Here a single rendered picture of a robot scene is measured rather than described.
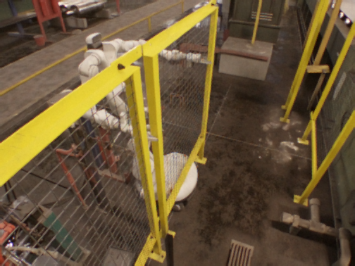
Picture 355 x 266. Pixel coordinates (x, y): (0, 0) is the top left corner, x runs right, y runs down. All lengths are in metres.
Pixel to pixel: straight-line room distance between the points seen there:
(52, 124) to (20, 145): 0.10
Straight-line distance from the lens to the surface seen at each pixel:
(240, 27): 5.49
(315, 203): 2.63
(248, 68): 4.96
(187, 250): 2.32
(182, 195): 2.24
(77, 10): 9.40
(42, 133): 0.66
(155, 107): 1.12
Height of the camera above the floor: 2.17
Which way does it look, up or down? 41 degrees down
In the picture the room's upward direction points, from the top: straight up
